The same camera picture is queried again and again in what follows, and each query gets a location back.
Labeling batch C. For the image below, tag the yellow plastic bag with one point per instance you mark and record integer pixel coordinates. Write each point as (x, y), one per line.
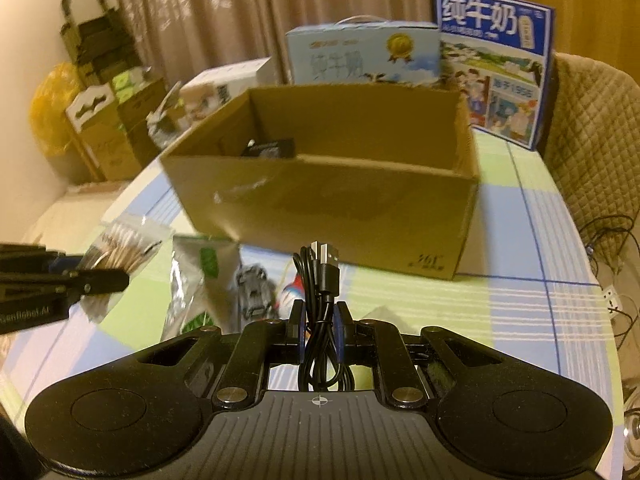
(51, 128)

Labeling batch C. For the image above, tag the light blue milk carton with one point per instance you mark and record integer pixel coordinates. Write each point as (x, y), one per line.
(354, 51)

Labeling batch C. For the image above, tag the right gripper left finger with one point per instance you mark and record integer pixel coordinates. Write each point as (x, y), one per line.
(138, 413)

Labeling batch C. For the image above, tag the brown curtain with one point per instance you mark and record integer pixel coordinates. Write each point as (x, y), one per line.
(180, 38)

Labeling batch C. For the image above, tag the small black product box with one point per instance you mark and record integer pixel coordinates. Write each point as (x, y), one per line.
(284, 148)

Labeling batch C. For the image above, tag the quilted beige chair back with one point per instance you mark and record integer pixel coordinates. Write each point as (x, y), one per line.
(592, 144)

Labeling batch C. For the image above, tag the black toy car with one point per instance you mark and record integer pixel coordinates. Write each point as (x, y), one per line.
(255, 298)

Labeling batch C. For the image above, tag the checkered bed sheet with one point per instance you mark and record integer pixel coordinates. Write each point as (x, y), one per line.
(524, 286)

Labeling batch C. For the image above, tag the cotton swabs bag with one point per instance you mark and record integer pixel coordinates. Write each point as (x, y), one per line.
(128, 243)

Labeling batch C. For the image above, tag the cardboard boxes pile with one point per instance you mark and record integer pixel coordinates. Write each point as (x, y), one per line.
(124, 124)

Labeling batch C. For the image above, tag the dark blue milk carton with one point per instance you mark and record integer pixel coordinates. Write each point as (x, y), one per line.
(499, 54)

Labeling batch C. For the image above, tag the white beige product box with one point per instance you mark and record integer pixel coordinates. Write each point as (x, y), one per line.
(213, 88)

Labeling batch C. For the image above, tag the white power strip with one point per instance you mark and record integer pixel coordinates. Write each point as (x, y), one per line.
(612, 300)

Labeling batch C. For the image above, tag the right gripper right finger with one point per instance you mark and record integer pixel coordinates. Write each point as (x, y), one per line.
(498, 414)

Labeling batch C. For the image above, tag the open brown cardboard box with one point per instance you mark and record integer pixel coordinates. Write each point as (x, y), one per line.
(386, 173)

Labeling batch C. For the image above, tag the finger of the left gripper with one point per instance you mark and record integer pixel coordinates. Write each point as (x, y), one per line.
(73, 284)
(35, 258)

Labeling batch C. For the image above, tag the silver foil pouch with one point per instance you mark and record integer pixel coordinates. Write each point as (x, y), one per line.
(203, 289)

